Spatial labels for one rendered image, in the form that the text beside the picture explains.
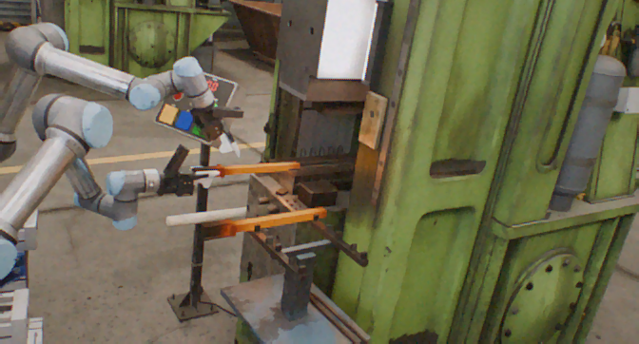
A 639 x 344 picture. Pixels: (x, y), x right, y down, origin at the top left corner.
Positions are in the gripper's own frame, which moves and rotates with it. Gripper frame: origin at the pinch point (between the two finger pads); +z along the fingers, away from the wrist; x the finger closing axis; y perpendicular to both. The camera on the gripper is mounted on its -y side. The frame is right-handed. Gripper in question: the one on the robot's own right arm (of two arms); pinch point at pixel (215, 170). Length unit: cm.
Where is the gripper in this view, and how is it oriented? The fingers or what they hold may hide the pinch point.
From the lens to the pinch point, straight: 192.7
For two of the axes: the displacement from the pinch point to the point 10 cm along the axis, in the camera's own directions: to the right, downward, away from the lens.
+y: -1.5, 9.3, 3.5
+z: 8.4, -0.6, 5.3
